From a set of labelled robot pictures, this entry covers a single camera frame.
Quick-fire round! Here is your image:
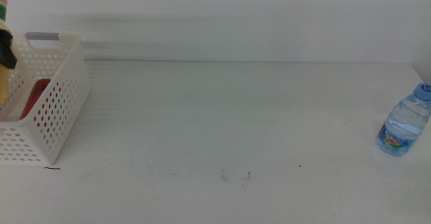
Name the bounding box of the yellow tea bottle white cap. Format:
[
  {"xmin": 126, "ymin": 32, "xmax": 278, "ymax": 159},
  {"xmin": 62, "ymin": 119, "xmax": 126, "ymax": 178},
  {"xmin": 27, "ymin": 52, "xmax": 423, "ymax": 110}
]
[{"xmin": 0, "ymin": 0, "xmax": 16, "ymax": 106}]

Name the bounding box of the red soda can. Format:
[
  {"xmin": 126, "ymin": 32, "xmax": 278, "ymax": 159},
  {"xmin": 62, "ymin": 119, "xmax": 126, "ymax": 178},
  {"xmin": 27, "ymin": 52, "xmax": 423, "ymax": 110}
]
[{"xmin": 20, "ymin": 78, "xmax": 52, "ymax": 120}]

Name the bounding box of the clear water bottle blue cap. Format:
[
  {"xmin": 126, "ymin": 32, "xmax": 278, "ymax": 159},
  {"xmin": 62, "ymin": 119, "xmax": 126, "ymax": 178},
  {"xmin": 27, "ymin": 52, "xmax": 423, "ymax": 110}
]
[{"xmin": 374, "ymin": 82, "xmax": 431, "ymax": 157}]

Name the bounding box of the white perforated plastic basket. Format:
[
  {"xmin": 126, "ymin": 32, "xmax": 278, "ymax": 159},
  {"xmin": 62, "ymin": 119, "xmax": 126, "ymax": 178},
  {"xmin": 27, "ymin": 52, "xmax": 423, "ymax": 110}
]
[{"xmin": 0, "ymin": 32, "xmax": 92, "ymax": 167}]

